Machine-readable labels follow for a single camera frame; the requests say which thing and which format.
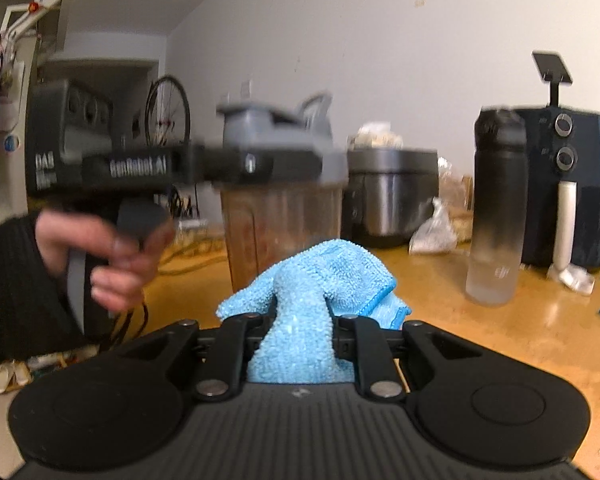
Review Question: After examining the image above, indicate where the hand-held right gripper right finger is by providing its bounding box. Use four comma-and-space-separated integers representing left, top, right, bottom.
331, 313, 484, 403

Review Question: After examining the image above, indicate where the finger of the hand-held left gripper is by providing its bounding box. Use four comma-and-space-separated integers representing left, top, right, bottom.
204, 141, 335, 187

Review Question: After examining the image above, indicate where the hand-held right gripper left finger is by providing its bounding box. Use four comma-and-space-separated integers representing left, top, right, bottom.
115, 311, 270, 403

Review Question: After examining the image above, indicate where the clear shaker bottle grey lid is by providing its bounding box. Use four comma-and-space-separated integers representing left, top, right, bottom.
215, 91, 351, 295

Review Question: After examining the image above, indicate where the blue microfibre cloth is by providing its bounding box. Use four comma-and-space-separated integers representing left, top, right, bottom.
215, 239, 413, 385

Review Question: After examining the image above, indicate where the person's left hand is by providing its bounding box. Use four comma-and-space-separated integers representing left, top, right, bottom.
34, 209, 177, 315

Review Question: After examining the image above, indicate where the bicycle wheel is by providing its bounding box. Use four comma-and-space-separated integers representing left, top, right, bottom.
144, 75, 192, 148

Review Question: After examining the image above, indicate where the white tissue box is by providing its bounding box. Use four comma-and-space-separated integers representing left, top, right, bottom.
352, 122, 406, 151

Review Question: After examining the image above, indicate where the grey steel rice cooker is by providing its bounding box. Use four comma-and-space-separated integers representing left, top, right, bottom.
342, 147, 440, 250

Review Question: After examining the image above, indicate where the white granule plastic bag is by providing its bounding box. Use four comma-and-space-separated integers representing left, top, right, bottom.
409, 197, 458, 256

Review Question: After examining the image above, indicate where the bag of brown flatbread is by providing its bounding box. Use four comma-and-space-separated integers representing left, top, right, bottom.
437, 157, 476, 231

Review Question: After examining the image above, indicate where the black frosted water bottle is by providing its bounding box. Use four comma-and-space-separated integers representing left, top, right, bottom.
465, 106, 528, 307

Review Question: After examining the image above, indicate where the dark blue air fryer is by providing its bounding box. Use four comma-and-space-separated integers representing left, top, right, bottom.
512, 105, 600, 270

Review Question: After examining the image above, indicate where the black phone stand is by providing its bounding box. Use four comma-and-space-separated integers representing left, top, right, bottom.
531, 51, 574, 108

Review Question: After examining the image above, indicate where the black cable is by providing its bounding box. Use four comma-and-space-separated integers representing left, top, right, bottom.
100, 305, 151, 353

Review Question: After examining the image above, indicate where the white tape ring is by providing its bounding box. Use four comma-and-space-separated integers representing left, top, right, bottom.
547, 262, 596, 296

